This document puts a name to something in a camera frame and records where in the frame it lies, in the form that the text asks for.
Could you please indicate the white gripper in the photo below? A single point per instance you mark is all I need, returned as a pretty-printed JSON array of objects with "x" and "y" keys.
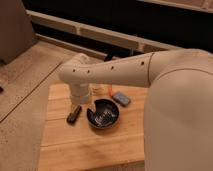
[{"x": 79, "y": 93}]

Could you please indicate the orange pepper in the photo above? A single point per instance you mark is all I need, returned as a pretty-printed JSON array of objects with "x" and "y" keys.
[{"x": 110, "y": 90}]

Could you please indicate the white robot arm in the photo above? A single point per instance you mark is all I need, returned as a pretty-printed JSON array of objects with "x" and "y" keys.
[{"x": 178, "y": 112}]

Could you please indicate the white cup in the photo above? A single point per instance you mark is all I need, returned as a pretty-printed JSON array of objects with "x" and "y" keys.
[{"x": 97, "y": 88}]

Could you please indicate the black remote control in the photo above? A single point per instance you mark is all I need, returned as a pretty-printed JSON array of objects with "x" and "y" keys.
[{"x": 72, "y": 117}]

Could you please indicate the black bowl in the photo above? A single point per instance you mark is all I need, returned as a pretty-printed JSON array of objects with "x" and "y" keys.
[{"x": 105, "y": 115}]

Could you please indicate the blue sponge block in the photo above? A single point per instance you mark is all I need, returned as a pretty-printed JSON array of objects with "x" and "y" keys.
[{"x": 121, "y": 98}]

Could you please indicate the grey cabinet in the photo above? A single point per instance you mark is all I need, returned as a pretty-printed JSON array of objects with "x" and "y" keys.
[{"x": 16, "y": 32}]

